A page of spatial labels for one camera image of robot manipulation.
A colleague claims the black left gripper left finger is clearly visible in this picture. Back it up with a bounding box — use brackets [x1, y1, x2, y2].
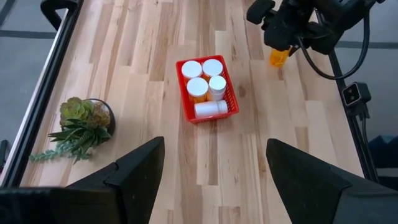
[0, 136, 166, 224]

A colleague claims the black metal table frame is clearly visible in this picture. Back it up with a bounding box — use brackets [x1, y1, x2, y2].
[0, 0, 382, 189]

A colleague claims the black frame foot bracket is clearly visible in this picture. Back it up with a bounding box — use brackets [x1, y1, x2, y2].
[0, 139, 9, 166]
[40, 0, 79, 31]

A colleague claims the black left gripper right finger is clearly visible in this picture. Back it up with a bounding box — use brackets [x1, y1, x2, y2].
[266, 138, 398, 224]

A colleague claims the red plastic basket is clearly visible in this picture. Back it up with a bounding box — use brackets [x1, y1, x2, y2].
[175, 55, 240, 124]

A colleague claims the white plastic pill bottle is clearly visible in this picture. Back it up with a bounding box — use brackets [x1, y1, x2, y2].
[207, 75, 228, 102]
[193, 100, 229, 119]

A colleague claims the potted succulent black bowl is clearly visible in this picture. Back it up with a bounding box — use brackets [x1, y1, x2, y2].
[29, 96, 116, 165]

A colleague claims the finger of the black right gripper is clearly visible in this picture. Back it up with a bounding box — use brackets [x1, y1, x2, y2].
[286, 43, 300, 58]
[265, 34, 282, 52]

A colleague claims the black table-level camera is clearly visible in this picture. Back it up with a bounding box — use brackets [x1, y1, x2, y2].
[341, 82, 373, 107]

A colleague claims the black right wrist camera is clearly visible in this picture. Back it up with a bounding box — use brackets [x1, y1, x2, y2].
[246, 0, 276, 26]

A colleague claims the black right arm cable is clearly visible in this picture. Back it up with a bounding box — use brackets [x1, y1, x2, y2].
[297, 12, 371, 81]

